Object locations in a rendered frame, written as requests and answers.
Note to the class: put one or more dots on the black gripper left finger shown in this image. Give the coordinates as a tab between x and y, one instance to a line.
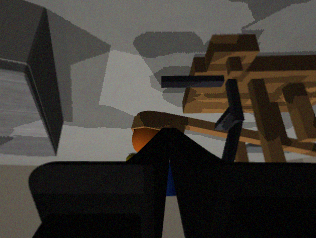
137	185

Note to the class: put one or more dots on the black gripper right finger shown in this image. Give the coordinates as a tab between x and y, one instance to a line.
205	184

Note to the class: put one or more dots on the orange-brown ball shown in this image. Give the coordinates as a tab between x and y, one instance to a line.
142	136

